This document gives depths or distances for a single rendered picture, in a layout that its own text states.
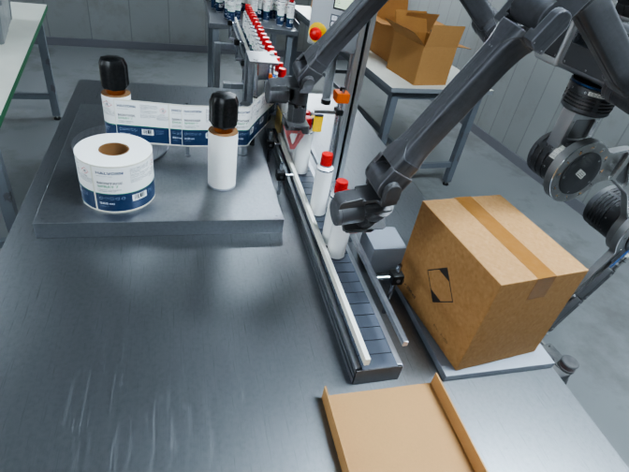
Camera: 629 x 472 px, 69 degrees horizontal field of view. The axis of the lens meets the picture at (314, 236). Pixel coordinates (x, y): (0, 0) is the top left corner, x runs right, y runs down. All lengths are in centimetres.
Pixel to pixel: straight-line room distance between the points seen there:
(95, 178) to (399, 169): 82
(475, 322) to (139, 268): 83
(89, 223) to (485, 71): 103
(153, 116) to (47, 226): 49
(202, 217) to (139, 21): 458
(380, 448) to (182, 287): 60
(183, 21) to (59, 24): 126
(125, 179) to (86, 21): 455
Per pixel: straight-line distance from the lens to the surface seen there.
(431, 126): 88
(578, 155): 150
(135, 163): 132
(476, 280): 101
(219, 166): 143
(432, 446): 102
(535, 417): 118
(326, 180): 134
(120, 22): 580
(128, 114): 163
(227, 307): 115
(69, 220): 138
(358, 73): 155
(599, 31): 101
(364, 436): 99
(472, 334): 105
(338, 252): 123
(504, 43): 88
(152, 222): 134
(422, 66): 316
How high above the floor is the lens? 166
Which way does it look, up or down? 36 degrees down
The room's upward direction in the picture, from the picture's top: 11 degrees clockwise
